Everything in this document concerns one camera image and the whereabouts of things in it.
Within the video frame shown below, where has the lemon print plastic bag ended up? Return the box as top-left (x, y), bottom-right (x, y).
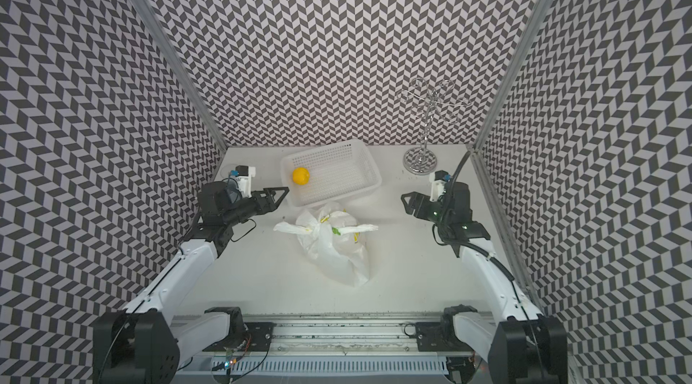
top-left (274, 201), bottom-right (378, 288)

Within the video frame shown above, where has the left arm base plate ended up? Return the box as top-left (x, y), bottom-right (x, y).
top-left (204, 322), bottom-right (275, 353)

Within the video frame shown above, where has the aluminium front rail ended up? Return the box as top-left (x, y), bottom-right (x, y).
top-left (115, 312), bottom-right (574, 358)

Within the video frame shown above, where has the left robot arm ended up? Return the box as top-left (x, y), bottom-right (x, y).
top-left (93, 180), bottom-right (289, 383)

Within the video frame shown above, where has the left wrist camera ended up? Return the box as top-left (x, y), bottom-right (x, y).
top-left (226, 165), bottom-right (256, 198)

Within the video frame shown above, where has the yellow peach left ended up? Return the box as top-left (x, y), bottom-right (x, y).
top-left (292, 167), bottom-right (310, 186)

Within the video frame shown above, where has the white plastic basket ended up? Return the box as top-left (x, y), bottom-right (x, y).
top-left (280, 139), bottom-right (382, 209)

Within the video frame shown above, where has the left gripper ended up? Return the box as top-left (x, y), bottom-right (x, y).
top-left (222, 187), bottom-right (288, 227)

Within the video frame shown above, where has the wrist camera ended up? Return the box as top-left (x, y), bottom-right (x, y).
top-left (226, 165), bottom-right (256, 198)
top-left (429, 170), bottom-right (452, 202)

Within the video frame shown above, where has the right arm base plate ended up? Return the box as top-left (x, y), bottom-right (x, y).
top-left (414, 322), bottom-right (461, 353)

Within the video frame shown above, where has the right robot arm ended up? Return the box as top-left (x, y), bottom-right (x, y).
top-left (401, 180), bottom-right (569, 383)

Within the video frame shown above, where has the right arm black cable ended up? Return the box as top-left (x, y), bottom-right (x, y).
top-left (431, 150), bottom-right (542, 363)

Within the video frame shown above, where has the chrome wire cup stand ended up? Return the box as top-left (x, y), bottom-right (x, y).
top-left (398, 78), bottom-right (470, 176)

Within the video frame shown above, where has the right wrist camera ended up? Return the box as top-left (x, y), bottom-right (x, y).
top-left (429, 170), bottom-right (452, 202)

